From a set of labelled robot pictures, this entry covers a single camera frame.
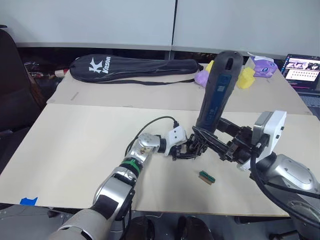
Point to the dark teal electric screwdriver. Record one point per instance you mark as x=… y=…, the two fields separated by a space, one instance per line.
x=217 y=95

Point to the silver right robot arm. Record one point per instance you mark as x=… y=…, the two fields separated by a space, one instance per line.
x=295 y=175

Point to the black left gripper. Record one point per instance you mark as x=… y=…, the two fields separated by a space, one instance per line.
x=181 y=151

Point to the large yellow foam block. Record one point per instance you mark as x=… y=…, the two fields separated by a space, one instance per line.
x=246 y=78

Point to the black Kason racket bag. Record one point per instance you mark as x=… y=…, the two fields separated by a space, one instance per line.
x=135 y=68

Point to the black office chair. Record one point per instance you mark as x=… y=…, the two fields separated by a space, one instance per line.
x=15 y=87

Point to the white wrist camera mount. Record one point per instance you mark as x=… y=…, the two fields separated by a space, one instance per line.
x=176 y=136
x=275 y=127

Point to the purple plush toy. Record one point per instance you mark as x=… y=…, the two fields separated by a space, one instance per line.
x=202 y=78

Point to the small green brown block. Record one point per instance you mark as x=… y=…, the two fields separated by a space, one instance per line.
x=207 y=177

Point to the blue tape piece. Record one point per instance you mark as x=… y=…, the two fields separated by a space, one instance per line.
x=28 y=201

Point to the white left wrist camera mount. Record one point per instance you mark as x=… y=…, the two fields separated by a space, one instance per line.
x=176 y=136

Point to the small yellow foam block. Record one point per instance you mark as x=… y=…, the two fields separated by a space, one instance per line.
x=210 y=66

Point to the purple tissue pack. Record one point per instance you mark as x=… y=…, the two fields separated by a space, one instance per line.
x=263 y=66

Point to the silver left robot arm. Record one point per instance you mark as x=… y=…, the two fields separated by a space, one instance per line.
x=112 y=187

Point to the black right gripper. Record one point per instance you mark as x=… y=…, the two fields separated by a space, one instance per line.
x=240 y=147

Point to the brown cardboard sheet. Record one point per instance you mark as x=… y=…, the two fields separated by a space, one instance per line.
x=150 y=97

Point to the black metal gripper frame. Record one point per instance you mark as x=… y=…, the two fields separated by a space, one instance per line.
x=201 y=147

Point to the red white small object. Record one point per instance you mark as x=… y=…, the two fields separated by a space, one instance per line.
x=60 y=73

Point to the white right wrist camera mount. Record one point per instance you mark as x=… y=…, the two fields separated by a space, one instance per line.
x=275 y=127

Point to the open laptop computer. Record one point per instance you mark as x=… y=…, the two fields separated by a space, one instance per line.
x=302 y=71

